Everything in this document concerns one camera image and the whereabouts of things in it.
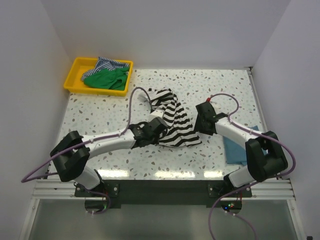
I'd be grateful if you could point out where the black white striped tank top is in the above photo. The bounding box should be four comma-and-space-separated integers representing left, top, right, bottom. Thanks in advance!
139, 88, 202, 148

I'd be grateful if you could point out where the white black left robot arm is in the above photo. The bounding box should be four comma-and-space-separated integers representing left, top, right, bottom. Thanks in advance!
50, 117, 168, 196

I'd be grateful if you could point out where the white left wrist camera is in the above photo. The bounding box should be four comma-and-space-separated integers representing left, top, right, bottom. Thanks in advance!
148, 109, 164, 122

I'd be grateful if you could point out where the green garment in tray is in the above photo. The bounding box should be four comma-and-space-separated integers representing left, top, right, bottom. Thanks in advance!
83, 67, 130, 91

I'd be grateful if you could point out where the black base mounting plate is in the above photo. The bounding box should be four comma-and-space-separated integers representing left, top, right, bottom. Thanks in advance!
74, 179, 253, 210

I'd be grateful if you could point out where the aluminium frame rail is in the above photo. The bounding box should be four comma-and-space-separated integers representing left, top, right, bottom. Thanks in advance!
31, 179, 296, 200

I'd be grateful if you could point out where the blue ribbed tank top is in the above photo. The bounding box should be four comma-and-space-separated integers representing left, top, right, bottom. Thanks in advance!
215, 120, 261, 166

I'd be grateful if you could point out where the yellow plastic tray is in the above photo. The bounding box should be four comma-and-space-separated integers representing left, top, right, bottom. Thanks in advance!
63, 57, 134, 97

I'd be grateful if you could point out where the blue white striped tank top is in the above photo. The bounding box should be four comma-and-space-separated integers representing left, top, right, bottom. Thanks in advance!
81, 56, 130, 81

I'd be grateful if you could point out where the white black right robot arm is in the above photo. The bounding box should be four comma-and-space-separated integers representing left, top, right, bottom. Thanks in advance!
194, 101, 288, 197

